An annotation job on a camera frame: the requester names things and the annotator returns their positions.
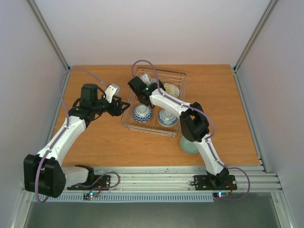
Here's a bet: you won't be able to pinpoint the red patterned bowl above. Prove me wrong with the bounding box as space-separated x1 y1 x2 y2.
133 104 153 124

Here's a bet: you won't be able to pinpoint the yellow sun bowl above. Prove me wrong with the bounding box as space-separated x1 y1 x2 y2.
164 83 180 98

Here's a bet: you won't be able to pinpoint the blue floral bowl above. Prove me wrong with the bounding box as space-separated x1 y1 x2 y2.
157 109 178 128

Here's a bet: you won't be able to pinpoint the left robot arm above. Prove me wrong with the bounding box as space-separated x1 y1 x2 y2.
23 84 130 202

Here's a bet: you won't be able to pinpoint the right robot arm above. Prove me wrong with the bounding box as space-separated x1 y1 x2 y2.
128 76 229 190

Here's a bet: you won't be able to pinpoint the pale green bowl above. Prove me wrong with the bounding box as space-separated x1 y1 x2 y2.
180 136 199 154

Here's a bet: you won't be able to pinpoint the left circuit board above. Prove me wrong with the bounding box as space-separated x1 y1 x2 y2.
83 192 99 200

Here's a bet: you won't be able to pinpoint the circuit board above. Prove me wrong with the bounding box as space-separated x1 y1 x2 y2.
213 191 230 198
83 192 99 200

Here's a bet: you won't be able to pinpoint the right circuit board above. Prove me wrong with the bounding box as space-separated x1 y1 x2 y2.
213 191 230 198

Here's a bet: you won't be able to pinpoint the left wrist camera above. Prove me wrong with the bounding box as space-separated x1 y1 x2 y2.
105 84 121 103

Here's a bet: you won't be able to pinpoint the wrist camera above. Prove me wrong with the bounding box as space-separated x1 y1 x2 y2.
105 84 121 103
140 73 151 85

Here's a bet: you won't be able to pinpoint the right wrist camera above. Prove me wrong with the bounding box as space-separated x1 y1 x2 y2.
140 73 151 85

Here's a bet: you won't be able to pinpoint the wire dish rack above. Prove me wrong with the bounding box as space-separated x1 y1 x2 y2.
122 67 187 137

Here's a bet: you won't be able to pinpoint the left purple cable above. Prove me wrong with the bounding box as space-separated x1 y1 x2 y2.
35 68 120 204

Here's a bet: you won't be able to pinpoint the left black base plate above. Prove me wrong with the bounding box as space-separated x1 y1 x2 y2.
67 175 111 190

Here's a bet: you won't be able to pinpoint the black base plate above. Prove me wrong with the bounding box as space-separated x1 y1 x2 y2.
67 175 111 190
191 175 238 191

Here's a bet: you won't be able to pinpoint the blue slotted cable duct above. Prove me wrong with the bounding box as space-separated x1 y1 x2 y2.
47 192 214 203

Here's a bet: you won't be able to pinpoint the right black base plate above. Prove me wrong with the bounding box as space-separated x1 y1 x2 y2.
191 175 238 191

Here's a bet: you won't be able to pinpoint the aluminium rail frame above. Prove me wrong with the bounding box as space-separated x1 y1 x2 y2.
9 0 304 228

